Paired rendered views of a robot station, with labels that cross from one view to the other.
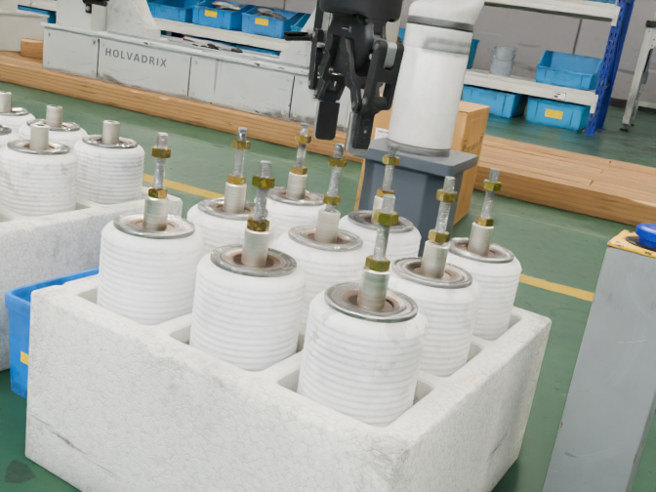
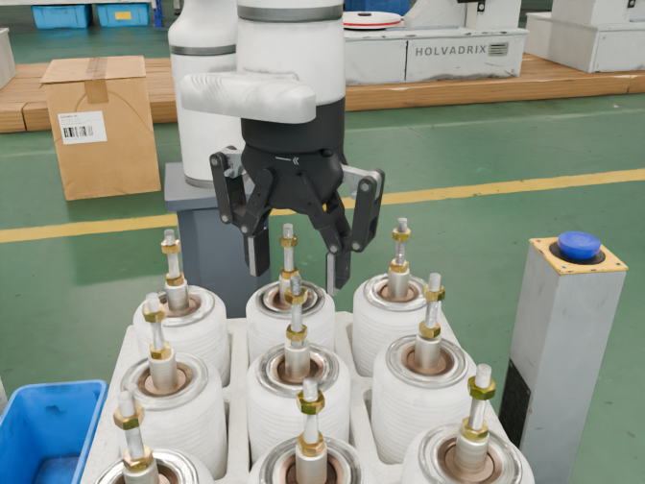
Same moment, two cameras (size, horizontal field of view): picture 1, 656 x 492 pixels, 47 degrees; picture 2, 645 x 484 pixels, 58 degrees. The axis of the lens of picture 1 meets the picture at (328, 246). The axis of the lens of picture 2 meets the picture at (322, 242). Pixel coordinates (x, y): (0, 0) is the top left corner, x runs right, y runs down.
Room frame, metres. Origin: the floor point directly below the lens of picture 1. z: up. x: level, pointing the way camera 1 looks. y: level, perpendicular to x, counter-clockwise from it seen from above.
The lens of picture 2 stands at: (0.38, 0.23, 0.60)
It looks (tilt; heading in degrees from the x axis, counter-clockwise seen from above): 27 degrees down; 324
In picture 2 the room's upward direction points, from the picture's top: straight up
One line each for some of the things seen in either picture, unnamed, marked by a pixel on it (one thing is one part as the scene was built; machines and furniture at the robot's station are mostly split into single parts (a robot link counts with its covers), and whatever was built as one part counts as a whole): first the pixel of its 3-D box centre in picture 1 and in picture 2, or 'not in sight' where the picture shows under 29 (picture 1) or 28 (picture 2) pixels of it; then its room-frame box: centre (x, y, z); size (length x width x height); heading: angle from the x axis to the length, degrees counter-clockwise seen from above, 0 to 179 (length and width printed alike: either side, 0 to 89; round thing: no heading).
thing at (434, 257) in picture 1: (433, 260); (427, 350); (0.67, -0.10, 0.26); 0.02 x 0.02 x 0.03
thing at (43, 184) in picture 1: (36, 217); not in sight; (0.95, 0.38, 0.16); 0.10 x 0.10 x 0.18
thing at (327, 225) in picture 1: (327, 226); (297, 357); (0.73, 0.00, 0.26); 0.02 x 0.02 x 0.03
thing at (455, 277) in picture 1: (431, 273); (426, 360); (0.67, -0.10, 0.25); 0.08 x 0.08 x 0.01
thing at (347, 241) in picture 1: (325, 238); (298, 369); (0.73, 0.00, 0.25); 0.08 x 0.08 x 0.01
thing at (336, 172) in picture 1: (334, 182); (296, 315); (0.73, 0.00, 0.31); 0.01 x 0.01 x 0.08
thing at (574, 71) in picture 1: (569, 70); not in sight; (5.26, -1.42, 0.36); 0.50 x 0.38 x 0.21; 157
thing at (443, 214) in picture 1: (442, 218); (431, 312); (0.67, -0.10, 0.31); 0.01 x 0.01 x 0.08
